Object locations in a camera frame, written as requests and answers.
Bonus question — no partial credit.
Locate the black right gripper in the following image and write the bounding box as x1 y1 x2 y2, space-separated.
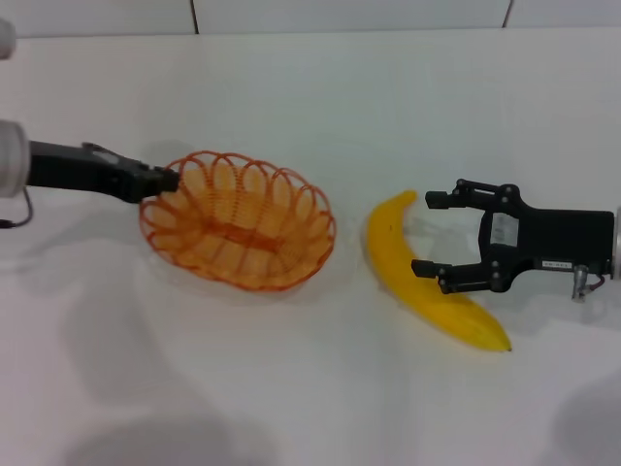
410 179 616 296

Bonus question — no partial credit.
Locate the yellow banana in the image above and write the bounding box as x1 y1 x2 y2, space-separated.
364 189 513 353

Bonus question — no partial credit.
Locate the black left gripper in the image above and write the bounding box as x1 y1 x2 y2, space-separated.
26 140 180 206

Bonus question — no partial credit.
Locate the thin dark cable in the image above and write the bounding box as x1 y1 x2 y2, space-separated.
0 190 35 230

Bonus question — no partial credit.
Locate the orange woven plastic basket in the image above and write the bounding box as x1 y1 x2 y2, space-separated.
139 150 338 294

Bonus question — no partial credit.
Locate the silver cable connector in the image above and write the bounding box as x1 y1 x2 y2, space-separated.
569 263 591 303

